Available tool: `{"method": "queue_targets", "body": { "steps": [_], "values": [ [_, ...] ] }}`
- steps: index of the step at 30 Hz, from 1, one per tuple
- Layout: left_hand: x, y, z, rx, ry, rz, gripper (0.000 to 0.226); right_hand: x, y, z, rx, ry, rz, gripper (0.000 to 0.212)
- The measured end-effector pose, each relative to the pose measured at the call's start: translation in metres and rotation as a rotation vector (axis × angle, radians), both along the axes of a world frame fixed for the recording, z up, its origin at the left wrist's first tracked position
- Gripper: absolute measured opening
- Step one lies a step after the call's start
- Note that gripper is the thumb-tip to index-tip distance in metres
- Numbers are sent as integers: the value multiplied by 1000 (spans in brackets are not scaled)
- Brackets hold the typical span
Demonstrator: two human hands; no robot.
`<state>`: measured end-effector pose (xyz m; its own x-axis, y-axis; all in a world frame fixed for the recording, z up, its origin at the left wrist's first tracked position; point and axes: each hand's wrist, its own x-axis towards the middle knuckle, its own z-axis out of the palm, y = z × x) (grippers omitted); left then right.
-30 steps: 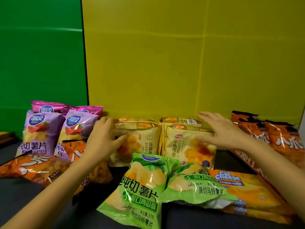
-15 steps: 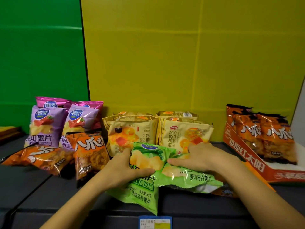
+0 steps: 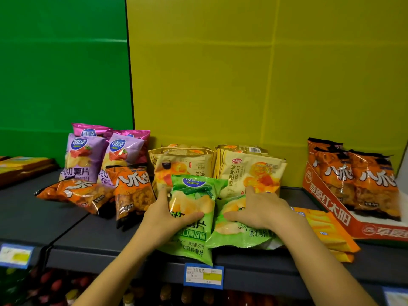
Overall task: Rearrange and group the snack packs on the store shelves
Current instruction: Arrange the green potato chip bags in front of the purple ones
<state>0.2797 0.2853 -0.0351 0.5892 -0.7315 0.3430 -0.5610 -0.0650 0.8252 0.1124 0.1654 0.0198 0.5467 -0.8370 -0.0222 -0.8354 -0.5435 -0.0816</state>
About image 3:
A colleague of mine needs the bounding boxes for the person's right hand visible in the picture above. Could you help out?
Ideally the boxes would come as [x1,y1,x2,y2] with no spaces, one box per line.
[223,186,294,232]

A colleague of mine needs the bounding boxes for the person's left hand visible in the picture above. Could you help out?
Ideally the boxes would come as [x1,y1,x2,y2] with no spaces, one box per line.
[140,187,205,249]

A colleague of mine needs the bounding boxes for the green potato chips packet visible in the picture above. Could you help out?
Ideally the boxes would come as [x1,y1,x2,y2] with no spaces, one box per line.
[158,174,228,267]
[205,194,284,251]

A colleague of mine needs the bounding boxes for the person's right forearm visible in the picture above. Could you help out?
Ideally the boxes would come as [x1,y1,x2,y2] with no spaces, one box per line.
[271,213,378,306]

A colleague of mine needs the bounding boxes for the person's left forearm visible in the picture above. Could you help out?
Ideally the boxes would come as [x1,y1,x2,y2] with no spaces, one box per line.
[73,234,160,306]

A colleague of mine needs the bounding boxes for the yellow croissant bread packet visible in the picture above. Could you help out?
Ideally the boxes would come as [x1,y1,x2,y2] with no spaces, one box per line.
[148,148,217,197]
[214,149,288,200]
[217,144,270,156]
[161,143,215,154]

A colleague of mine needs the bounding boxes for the blue framed shelf price tag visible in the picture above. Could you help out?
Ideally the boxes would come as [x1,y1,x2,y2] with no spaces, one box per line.
[0,243,35,269]
[382,286,408,306]
[184,263,224,290]

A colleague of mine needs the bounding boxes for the orange crispy snack packet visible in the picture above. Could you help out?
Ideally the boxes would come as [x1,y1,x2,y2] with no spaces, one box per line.
[106,165,157,221]
[314,148,357,209]
[35,178,116,216]
[348,150,401,220]
[307,137,345,179]

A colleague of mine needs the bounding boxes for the dark grey metal shelf board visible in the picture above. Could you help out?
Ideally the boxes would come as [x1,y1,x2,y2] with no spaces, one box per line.
[46,187,408,300]
[0,170,91,270]

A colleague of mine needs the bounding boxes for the purple potato chips packet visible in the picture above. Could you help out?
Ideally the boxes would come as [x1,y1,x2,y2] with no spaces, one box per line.
[98,133,146,188]
[59,133,109,184]

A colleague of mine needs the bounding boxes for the flat yellow orange snack packet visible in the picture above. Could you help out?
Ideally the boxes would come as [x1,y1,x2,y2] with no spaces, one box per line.
[289,206,361,254]
[328,249,355,264]

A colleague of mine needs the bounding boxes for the pink potato chips packet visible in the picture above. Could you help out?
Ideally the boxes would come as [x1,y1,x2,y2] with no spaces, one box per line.
[72,123,114,139]
[112,129,151,165]

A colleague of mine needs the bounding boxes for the orange cardboard display box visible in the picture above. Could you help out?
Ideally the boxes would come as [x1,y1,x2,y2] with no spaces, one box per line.
[302,162,408,243]

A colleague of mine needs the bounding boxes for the row of drink bottles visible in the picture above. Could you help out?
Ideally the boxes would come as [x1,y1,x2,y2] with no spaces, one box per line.
[0,267,306,306]

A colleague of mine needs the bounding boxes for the flat yellow brown boxes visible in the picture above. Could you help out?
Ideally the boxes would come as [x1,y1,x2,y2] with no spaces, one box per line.
[0,156,58,189]

